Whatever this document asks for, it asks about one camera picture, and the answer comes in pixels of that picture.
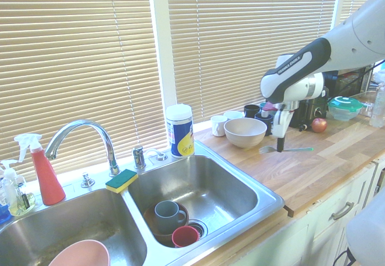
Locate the silver metal fork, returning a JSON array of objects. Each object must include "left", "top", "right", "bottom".
[{"left": 259, "top": 146, "right": 314, "bottom": 155}]

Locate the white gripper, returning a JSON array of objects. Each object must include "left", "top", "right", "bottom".
[{"left": 271, "top": 108, "right": 295, "bottom": 153}]

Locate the black floor cable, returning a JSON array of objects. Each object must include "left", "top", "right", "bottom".
[{"left": 333, "top": 244, "right": 357, "bottom": 266}]

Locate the red plastic cup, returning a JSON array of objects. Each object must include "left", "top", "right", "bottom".
[{"left": 171, "top": 225, "right": 200, "bottom": 249}]

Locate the grey rounded robot base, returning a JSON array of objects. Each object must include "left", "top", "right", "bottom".
[{"left": 345, "top": 199, "right": 385, "bottom": 266}]

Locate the chrome faucet handle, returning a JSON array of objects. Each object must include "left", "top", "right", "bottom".
[{"left": 132, "top": 146, "right": 147, "bottom": 170}]

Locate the brown wooden bowl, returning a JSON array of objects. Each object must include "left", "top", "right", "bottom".
[{"left": 143, "top": 200, "right": 190, "bottom": 247}]

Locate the white wipes canister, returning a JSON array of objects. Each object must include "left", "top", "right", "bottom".
[{"left": 165, "top": 104, "right": 196, "bottom": 159}]

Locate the chrome arched faucet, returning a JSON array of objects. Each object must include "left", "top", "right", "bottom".
[{"left": 44, "top": 119, "right": 122, "bottom": 178}]

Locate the green lid food container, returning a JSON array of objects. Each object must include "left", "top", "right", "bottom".
[{"left": 327, "top": 95, "right": 365, "bottom": 122}]

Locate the stainless steel double sink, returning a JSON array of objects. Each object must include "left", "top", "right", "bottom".
[{"left": 0, "top": 141, "right": 286, "bottom": 266}]

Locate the metal drawer handle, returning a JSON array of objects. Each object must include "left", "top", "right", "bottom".
[{"left": 331, "top": 200, "right": 356, "bottom": 221}]

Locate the dark microwave oven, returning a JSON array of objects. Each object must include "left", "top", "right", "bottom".
[{"left": 323, "top": 66, "right": 374, "bottom": 99}]

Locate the chrome sink dispenser cap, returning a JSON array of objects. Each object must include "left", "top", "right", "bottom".
[{"left": 80, "top": 171, "right": 96, "bottom": 189}]

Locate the medium beige window blind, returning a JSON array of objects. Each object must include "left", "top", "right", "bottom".
[{"left": 165, "top": 0, "right": 341, "bottom": 123}]

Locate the black and silver toaster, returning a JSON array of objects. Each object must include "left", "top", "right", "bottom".
[{"left": 288, "top": 87, "right": 330, "bottom": 130}]

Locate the grey mug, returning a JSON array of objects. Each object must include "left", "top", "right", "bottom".
[{"left": 154, "top": 200, "right": 188, "bottom": 235}]

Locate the white mug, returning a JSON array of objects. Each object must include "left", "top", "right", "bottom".
[
  {"left": 210, "top": 115, "right": 229, "bottom": 138},
  {"left": 223, "top": 110, "right": 244, "bottom": 122}
]

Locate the metal sink drain strainer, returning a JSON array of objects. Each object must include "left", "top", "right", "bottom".
[{"left": 188, "top": 218, "right": 209, "bottom": 238}]

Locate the green and yellow sponge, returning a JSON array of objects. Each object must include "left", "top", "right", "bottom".
[{"left": 105, "top": 168, "right": 140, "bottom": 194}]

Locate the blue liquid bottle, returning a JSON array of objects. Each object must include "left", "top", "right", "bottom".
[{"left": 0, "top": 165, "right": 12, "bottom": 223}]

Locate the red apple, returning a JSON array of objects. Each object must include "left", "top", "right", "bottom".
[{"left": 311, "top": 117, "right": 328, "bottom": 134}]

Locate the black mug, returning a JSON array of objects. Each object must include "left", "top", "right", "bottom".
[
  {"left": 244, "top": 104, "right": 260, "bottom": 119},
  {"left": 254, "top": 112, "right": 274, "bottom": 132}
]

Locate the white kitchen cabinet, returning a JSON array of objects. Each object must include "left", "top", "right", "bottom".
[{"left": 231, "top": 156, "right": 385, "bottom": 266}]

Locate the pink plastic bowl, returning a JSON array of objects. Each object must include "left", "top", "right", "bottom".
[{"left": 48, "top": 239, "right": 111, "bottom": 266}]

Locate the beige bowl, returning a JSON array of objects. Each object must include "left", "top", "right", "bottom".
[{"left": 223, "top": 117, "right": 268, "bottom": 150}]

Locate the red spray bottle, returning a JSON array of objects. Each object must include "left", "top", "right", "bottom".
[{"left": 13, "top": 133, "right": 67, "bottom": 206}]

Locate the clear pump soap bottle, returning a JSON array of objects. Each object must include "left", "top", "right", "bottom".
[{"left": 1, "top": 158, "right": 37, "bottom": 217}]

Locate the wide beige window blind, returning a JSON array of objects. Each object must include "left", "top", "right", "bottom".
[{"left": 0, "top": 0, "right": 159, "bottom": 183}]

